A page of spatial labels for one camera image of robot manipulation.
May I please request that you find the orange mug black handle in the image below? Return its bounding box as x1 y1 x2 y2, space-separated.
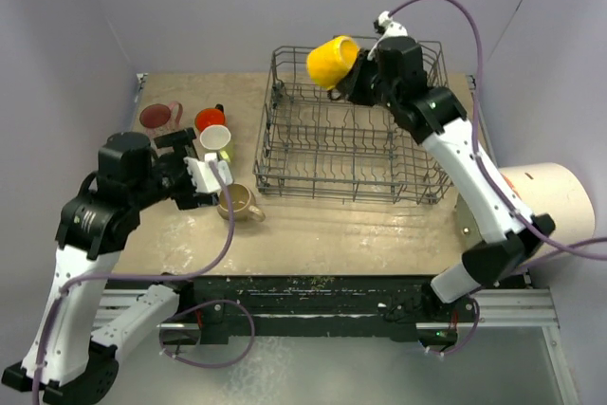
194 103 226 132

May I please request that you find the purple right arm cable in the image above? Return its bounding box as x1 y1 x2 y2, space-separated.
388 0 607 359

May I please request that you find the beige round teapot mug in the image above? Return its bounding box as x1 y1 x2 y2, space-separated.
217 183 266 222

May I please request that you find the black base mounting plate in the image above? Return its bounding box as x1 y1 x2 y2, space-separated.
103 274 499 345

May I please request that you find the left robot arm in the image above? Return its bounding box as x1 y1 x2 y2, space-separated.
1 128 212 404

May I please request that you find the pink ghost pattern mug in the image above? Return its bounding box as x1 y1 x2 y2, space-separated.
138 101 183 139

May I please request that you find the white cylinder bin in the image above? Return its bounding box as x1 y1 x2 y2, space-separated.
500 162 596 244

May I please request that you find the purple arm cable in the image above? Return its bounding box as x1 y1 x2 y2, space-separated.
30 159 257 405
388 0 607 359

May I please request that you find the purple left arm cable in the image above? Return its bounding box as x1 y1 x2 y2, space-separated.
30 159 257 405

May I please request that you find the aluminium rail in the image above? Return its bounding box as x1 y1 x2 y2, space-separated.
475 289 559 327

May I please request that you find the grey wire dish rack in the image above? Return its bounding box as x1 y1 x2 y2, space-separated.
252 46 452 205

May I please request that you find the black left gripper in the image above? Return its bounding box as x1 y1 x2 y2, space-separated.
130 128 219 210

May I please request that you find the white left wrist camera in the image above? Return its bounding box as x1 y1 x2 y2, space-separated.
183 153 233 193

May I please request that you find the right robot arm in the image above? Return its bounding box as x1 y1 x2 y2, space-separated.
339 36 555 321

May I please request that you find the pale yellow faceted mug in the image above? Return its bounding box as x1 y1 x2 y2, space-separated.
199 125 234 163

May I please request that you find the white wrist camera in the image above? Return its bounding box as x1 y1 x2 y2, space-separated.
374 10 409 46
183 153 233 193

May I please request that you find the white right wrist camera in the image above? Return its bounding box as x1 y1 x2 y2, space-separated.
374 10 409 46

